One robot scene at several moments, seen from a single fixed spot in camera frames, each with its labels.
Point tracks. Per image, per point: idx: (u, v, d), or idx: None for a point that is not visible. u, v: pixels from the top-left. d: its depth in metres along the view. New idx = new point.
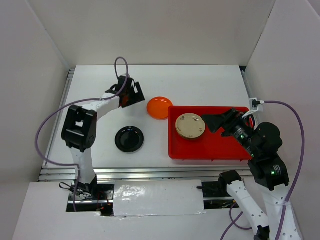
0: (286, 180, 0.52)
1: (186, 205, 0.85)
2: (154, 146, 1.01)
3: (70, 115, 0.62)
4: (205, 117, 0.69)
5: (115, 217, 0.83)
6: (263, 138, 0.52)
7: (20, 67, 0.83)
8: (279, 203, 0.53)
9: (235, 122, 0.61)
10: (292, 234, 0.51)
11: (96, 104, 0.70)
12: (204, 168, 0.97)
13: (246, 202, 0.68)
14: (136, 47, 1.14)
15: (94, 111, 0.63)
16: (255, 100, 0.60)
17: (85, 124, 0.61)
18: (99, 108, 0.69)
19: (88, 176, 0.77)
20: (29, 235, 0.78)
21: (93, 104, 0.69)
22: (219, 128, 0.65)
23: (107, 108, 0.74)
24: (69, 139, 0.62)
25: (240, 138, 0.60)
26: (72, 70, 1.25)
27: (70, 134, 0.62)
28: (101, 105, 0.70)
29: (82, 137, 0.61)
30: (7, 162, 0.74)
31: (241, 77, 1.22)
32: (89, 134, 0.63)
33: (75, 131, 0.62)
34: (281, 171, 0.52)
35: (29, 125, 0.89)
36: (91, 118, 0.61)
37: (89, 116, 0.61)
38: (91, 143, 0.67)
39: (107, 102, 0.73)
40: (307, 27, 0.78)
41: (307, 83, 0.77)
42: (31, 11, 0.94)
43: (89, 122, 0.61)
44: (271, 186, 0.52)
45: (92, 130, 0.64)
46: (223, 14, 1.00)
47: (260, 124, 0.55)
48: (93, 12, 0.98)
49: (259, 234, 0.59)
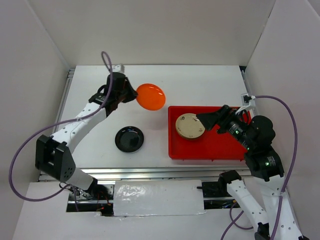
0: (281, 171, 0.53)
1: (186, 205, 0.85)
2: (153, 146, 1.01)
3: (39, 149, 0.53)
4: (200, 115, 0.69)
5: (115, 217, 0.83)
6: (256, 129, 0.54)
7: (20, 67, 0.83)
8: (275, 194, 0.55)
9: (229, 118, 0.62)
10: (290, 226, 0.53)
11: (71, 130, 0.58)
12: (204, 168, 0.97)
13: (246, 200, 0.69)
14: (136, 48, 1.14)
15: (65, 146, 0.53)
16: (247, 96, 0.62)
17: (56, 161, 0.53)
18: (74, 134, 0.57)
19: (84, 182, 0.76)
20: (29, 235, 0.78)
21: (67, 130, 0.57)
22: (214, 125, 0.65)
23: (88, 126, 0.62)
24: (45, 170, 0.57)
25: (235, 134, 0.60)
26: (72, 70, 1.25)
27: (44, 167, 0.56)
28: (77, 129, 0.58)
29: (55, 172, 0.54)
30: (6, 161, 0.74)
31: (241, 77, 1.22)
32: (63, 169, 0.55)
33: (49, 165, 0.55)
34: (275, 162, 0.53)
35: (29, 125, 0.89)
36: (62, 156, 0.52)
37: (59, 154, 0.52)
38: (71, 171, 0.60)
39: (85, 123, 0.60)
40: (307, 27, 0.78)
41: (307, 83, 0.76)
42: (31, 11, 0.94)
43: (60, 160, 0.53)
44: (267, 177, 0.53)
45: (69, 162, 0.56)
46: (223, 14, 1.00)
47: (254, 117, 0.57)
48: (93, 12, 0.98)
49: (259, 230, 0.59)
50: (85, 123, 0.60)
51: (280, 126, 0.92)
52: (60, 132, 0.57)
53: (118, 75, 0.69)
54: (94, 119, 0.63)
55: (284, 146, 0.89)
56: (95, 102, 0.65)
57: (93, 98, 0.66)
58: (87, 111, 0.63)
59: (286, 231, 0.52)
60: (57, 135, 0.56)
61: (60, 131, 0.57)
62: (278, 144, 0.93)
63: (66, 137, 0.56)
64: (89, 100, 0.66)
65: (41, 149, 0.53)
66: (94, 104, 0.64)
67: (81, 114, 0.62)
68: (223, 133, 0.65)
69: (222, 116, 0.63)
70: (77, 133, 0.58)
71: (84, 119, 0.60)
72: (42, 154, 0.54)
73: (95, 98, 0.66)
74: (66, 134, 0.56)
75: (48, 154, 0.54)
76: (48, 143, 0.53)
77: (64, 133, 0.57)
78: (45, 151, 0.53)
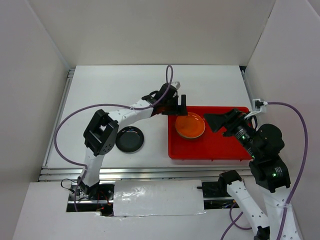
0: (287, 182, 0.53)
1: (186, 205, 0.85)
2: (154, 146, 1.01)
3: (95, 118, 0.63)
4: (207, 116, 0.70)
5: (115, 217, 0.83)
6: (264, 139, 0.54)
7: (19, 67, 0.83)
8: (280, 205, 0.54)
9: (237, 122, 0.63)
10: (292, 235, 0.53)
11: (124, 114, 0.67)
12: (204, 168, 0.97)
13: (246, 202, 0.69)
14: (136, 48, 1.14)
15: (116, 123, 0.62)
16: (259, 101, 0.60)
17: (104, 133, 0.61)
18: (124, 119, 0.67)
19: (91, 180, 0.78)
20: (29, 235, 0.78)
21: (120, 113, 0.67)
22: (220, 127, 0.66)
23: (135, 118, 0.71)
24: (89, 140, 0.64)
25: (241, 139, 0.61)
26: (72, 70, 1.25)
27: (91, 135, 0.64)
28: (128, 116, 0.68)
29: (98, 142, 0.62)
30: (6, 162, 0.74)
31: (241, 77, 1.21)
32: (105, 143, 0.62)
33: (96, 136, 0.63)
34: (282, 173, 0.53)
35: (29, 125, 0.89)
36: (112, 130, 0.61)
37: (110, 128, 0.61)
38: (106, 151, 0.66)
39: (135, 114, 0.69)
40: (307, 27, 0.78)
41: (308, 84, 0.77)
42: (31, 11, 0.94)
43: (107, 132, 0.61)
44: (272, 188, 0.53)
45: (111, 140, 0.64)
46: (223, 14, 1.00)
47: (261, 125, 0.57)
48: (93, 12, 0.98)
49: (259, 234, 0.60)
50: (135, 114, 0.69)
51: (280, 127, 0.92)
52: (115, 112, 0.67)
53: (172, 87, 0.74)
54: (142, 113, 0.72)
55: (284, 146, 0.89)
56: (147, 101, 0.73)
57: (146, 97, 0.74)
58: (138, 105, 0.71)
59: None
60: (111, 113, 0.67)
61: (115, 112, 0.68)
62: None
63: (118, 118, 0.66)
64: (142, 97, 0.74)
65: (97, 118, 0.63)
66: (145, 101, 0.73)
67: (134, 105, 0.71)
68: (229, 136, 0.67)
69: (229, 120, 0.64)
70: (127, 118, 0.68)
71: (136, 110, 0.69)
72: (95, 124, 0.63)
73: (148, 98, 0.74)
74: (119, 116, 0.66)
75: (99, 126, 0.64)
76: (103, 117, 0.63)
77: (118, 115, 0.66)
78: (98, 122, 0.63)
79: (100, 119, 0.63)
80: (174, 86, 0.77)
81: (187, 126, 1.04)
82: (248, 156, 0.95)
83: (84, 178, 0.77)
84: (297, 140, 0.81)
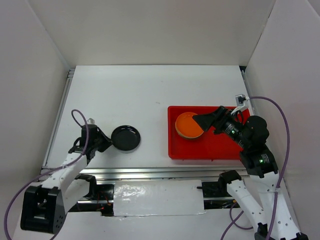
0: (275, 167, 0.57)
1: (187, 206, 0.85)
2: (153, 146, 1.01)
3: (29, 199, 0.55)
4: (196, 117, 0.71)
5: (115, 217, 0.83)
6: (251, 129, 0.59)
7: (19, 68, 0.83)
8: (271, 190, 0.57)
9: (225, 119, 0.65)
10: (287, 222, 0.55)
11: (60, 174, 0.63)
12: (204, 168, 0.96)
13: (246, 200, 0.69)
14: (135, 48, 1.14)
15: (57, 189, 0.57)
16: (241, 97, 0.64)
17: (48, 208, 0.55)
18: (63, 180, 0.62)
19: (83, 191, 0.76)
20: (29, 235, 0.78)
21: (55, 177, 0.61)
22: (211, 126, 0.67)
23: (73, 174, 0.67)
24: (31, 227, 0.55)
25: (231, 133, 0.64)
26: (72, 70, 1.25)
27: (32, 221, 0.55)
28: (65, 175, 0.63)
29: (46, 222, 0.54)
30: (6, 162, 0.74)
31: (241, 77, 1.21)
32: (55, 216, 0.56)
33: (38, 218, 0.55)
34: (269, 159, 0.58)
35: (29, 125, 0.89)
36: (54, 199, 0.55)
37: (52, 197, 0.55)
38: (58, 227, 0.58)
39: (71, 169, 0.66)
40: (307, 27, 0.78)
41: (307, 83, 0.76)
42: (31, 11, 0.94)
43: (51, 205, 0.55)
44: (261, 173, 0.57)
45: (58, 210, 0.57)
46: (223, 14, 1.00)
47: (248, 117, 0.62)
48: (93, 12, 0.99)
49: (259, 231, 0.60)
50: (71, 169, 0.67)
51: (280, 126, 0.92)
52: (48, 180, 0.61)
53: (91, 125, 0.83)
54: (77, 164, 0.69)
55: (283, 146, 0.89)
56: (75, 151, 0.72)
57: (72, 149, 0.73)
58: (69, 159, 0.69)
59: (283, 227, 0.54)
60: (45, 183, 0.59)
61: (47, 180, 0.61)
62: (277, 143, 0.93)
63: (57, 182, 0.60)
64: (69, 150, 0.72)
65: (31, 200, 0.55)
66: (74, 153, 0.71)
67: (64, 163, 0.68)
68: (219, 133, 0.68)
69: (218, 117, 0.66)
70: (65, 178, 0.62)
71: (69, 166, 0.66)
72: (32, 206, 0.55)
73: (75, 148, 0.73)
74: (55, 180, 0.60)
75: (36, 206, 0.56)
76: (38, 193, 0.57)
77: (53, 180, 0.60)
78: (35, 200, 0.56)
79: (35, 197, 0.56)
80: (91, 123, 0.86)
81: (185, 125, 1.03)
82: None
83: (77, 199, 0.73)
84: (295, 140, 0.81)
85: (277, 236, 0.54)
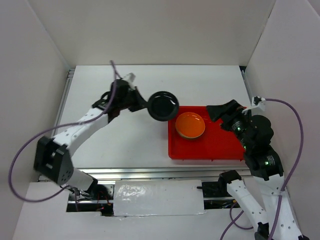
0: (280, 170, 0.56)
1: (187, 206, 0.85)
2: (153, 146, 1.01)
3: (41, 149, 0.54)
4: (208, 107, 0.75)
5: (115, 217, 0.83)
6: (255, 128, 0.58)
7: (19, 68, 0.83)
8: (275, 193, 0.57)
9: (234, 115, 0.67)
10: (290, 225, 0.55)
11: (74, 131, 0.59)
12: (204, 168, 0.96)
13: (246, 200, 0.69)
14: (135, 48, 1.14)
15: (65, 148, 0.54)
16: (257, 98, 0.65)
17: (56, 163, 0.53)
18: (74, 138, 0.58)
19: (84, 184, 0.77)
20: (29, 235, 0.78)
21: (68, 134, 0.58)
22: (219, 118, 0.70)
23: (89, 131, 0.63)
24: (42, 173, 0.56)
25: (236, 130, 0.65)
26: (72, 70, 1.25)
27: (43, 168, 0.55)
28: (78, 133, 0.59)
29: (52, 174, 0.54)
30: (6, 162, 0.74)
31: (241, 77, 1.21)
32: (61, 172, 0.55)
33: (48, 167, 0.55)
34: (274, 161, 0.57)
35: (29, 125, 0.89)
36: (61, 157, 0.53)
37: (59, 155, 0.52)
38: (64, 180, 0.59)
39: (87, 127, 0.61)
40: (306, 27, 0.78)
41: (308, 83, 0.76)
42: (31, 11, 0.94)
43: (58, 161, 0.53)
44: (266, 176, 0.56)
45: (66, 166, 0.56)
46: (223, 14, 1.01)
47: (253, 116, 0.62)
48: (93, 12, 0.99)
49: (259, 231, 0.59)
50: (87, 127, 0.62)
51: (279, 126, 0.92)
52: (62, 135, 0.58)
53: (122, 82, 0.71)
54: (96, 123, 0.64)
55: (284, 146, 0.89)
56: (98, 108, 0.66)
57: (96, 104, 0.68)
58: (89, 116, 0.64)
59: (285, 230, 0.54)
60: (58, 137, 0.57)
61: (62, 134, 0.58)
62: (277, 143, 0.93)
63: (67, 139, 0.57)
64: (93, 105, 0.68)
65: (42, 150, 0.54)
66: (96, 109, 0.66)
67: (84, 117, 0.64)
68: (226, 128, 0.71)
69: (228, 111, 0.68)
70: (78, 137, 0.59)
71: (86, 123, 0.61)
72: (42, 155, 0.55)
73: (98, 104, 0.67)
74: (67, 137, 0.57)
75: (47, 156, 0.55)
76: (49, 144, 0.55)
77: (65, 136, 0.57)
78: (45, 151, 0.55)
79: (46, 148, 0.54)
80: (128, 78, 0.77)
81: (186, 125, 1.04)
82: None
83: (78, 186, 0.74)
84: (296, 140, 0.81)
85: (279, 238, 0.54)
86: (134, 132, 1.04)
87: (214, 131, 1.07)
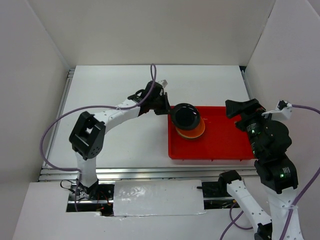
0: (295, 182, 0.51)
1: (187, 206, 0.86)
2: (154, 146, 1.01)
3: (81, 121, 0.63)
4: (227, 102, 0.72)
5: (115, 217, 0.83)
6: (271, 136, 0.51)
7: (19, 68, 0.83)
8: (286, 206, 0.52)
9: (252, 116, 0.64)
10: (295, 236, 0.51)
11: (111, 113, 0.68)
12: (204, 168, 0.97)
13: (246, 201, 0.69)
14: (135, 48, 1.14)
15: (103, 124, 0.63)
16: (283, 102, 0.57)
17: (92, 135, 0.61)
18: (111, 119, 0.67)
19: (88, 180, 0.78)
20: (28, 235, 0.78)
21: (106, 114, 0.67)
22: (235, 114, 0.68)
23: (121, 118, 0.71)
24: (75, 144, 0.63)
25: (250, 132, 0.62)
26: (72, 70, 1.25)
27: (77, 139, 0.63)
28: (114, 116, 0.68)
29: (85, 145, 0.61)
30: (6, 162, 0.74)
31: (241, 77, 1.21)
32: (93, 145, 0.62)
33: (82, 139, 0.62)
34: (290, 173, 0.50)
35: (29, 125, 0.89)
36: (99, 131, 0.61)
37: (97, 129, 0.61)
38: (93, 155, 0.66)
39: (122, 113, 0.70)
40: (307, 27, 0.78)
41: (308, 83, 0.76)
42: (31, 11, 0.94)
43: (96, 133, 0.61)
44: (279, 189, 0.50)
45: (98, 142, 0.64)
46: (223, 13, 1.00)
47: (268, 121, 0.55)
48: (93, 12, 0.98)
49: (259, 231, 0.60)
50: (122, 113, 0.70)
51: None
52: (100, 113, 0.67)
53: (157, 84, 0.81)
54: (129, 112, 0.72)
55: None
56: (133, 100, 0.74)
57: (133, 96, 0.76)
58: (125, 105, 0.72)
59: None
60: (97, 115, 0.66)
61: (101, 113, 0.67)
62: None
63: (105, 118, 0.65)
64: (128, 97, 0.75)
65: (82, 121, 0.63)
66: (132, 101, 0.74)
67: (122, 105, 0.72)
68: (240, 128, 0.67)
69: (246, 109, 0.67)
70: (114, 119, 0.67)
71: (122, 110, 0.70)
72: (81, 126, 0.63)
73: (134, 97, 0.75)
74: (106, 116, 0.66)
75: (83, 129, 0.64)
76: (89, 119, 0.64)
77: (104, 115, 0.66)
78: (84, 124, 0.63)
79: (86, 121, 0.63)
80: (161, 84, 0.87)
81: None
82: (248, 156, 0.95)
83: (89, 177, 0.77)
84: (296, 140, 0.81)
85: None
86: (134, 132, 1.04)
87: (214, 130, 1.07)
